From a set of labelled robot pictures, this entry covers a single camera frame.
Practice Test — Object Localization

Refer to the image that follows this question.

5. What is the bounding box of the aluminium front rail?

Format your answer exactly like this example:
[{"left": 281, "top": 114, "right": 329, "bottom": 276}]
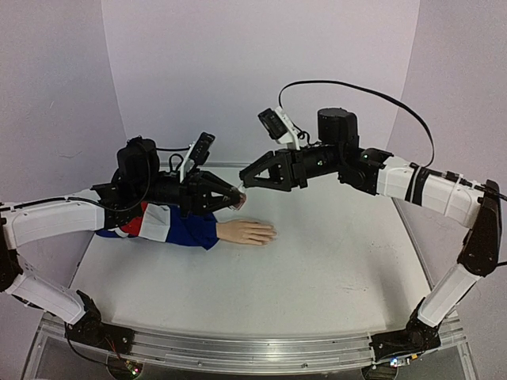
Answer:
[{"left": 40, "top": 317, "right": 467, "bottom": 375}]

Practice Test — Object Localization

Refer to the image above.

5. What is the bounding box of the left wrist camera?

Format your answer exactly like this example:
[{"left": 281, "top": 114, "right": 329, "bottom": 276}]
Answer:
[{"left": 177, "top": 131, "right": 215, "bottom": 183}]

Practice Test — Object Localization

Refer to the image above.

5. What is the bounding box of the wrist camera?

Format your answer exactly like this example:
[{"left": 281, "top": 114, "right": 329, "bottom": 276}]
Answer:
[
  {"left": 177, "top": 131, "right": 215, "bottom": 183},
  {"left": 257, "top": 106, "right": 302, "bottom": 150}
]

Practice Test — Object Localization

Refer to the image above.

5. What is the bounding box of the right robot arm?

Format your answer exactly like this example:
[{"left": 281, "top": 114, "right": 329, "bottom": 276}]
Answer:
[{"left": 239, "top": 108, "right": 503, "bottom": 367}]

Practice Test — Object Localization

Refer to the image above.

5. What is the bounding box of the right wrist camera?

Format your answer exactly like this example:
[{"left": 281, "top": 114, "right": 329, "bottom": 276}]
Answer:
[{"left": 257, "top": 106, "right": 302, "bottom": 150}]

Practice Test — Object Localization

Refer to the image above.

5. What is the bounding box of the black left base cable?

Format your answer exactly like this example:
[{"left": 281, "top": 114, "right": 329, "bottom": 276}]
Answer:
[{"left": 61, "top": 324, "right": 128, "bottom": 367}]

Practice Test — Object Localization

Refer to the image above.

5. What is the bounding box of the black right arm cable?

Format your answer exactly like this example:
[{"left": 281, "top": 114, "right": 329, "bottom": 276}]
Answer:
[{"left": 277, "top": 80, "right": 436, "bottom": 169}]

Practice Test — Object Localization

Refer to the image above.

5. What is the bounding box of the pink nail polish bottle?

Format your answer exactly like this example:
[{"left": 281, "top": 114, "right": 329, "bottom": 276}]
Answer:
[{"left": 231, "top": 193, "right": 247, "bottom": 211}]

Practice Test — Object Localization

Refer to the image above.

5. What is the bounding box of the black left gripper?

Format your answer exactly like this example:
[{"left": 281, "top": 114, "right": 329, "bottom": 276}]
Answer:
[{"left": 135, "top": 168, "right": 244, "bottom": 219}]

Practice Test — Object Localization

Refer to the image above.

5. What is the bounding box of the blue red white jacket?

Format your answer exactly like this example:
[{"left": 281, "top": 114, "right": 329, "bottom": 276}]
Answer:
[{"left": 95, "top": 202, "right": 219, "bottom": 250}]

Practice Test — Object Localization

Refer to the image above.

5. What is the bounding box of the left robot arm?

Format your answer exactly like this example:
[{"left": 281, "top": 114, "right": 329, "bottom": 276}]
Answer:
[{"left": 1, "top": 133, "right": 243, "bottom": 354}]

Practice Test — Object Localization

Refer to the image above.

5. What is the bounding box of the mannequin hand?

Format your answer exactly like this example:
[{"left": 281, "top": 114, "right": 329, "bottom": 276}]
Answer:
[{"left": 216, "top": 219, "right": 276, "bottom": 246}]

